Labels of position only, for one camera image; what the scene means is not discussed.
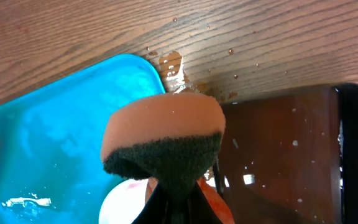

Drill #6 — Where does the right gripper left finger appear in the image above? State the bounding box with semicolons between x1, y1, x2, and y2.
132;184;170;224

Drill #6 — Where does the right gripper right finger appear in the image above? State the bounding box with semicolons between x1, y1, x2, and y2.
188;182;223;224

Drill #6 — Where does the light blue plate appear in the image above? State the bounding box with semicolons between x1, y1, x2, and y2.
98;179;148;224

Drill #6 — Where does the orange and green sponge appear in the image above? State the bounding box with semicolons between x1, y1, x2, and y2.
100;91;236;224

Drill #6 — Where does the teal plastic tray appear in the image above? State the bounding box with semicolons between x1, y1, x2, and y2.
0;54;164;223

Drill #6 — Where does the black water tray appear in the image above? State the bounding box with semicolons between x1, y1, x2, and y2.
214;83;358;223

